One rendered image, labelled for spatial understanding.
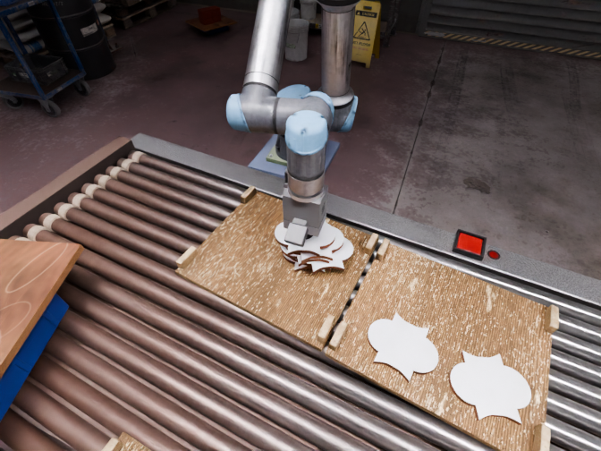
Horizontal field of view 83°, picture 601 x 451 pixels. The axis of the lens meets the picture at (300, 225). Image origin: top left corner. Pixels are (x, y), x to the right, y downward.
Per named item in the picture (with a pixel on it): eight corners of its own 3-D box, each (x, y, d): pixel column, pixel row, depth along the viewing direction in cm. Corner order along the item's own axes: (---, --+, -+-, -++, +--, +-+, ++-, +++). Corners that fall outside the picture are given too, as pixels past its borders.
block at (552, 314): (545, 310, 77) (551, 303, 75) (554, 313, 77) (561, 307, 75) (543, 330, 74) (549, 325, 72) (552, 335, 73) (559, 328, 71)
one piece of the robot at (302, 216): (268, 197, 65) (273, 250, 77) (312, 208, 63) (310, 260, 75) (290, 161, 73) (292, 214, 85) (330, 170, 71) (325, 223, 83)
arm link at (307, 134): (332, 108, 62) (325, 133, 57) (328, 157, 70) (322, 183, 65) (290, 104, 63) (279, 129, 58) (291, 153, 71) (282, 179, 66)
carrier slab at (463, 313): (383, 244, 92) (384, 240, 91) (550, 312, 79) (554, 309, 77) (324, 355, 72) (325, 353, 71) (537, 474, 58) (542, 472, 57)
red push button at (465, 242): (458, 235, 95) (460, 232, 94) (480, 242, 93) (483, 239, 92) (454, 250, 91) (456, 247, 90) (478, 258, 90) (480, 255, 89)
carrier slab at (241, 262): (254, 192, 106) (253, 189, 105) (378, 242, 93) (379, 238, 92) (176, 274, 86) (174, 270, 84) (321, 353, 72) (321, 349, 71)
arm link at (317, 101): (284, 86, 72) (272, 112, 65) (337, 89, 71) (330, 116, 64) (286, 119, 78) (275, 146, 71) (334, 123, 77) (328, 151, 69)
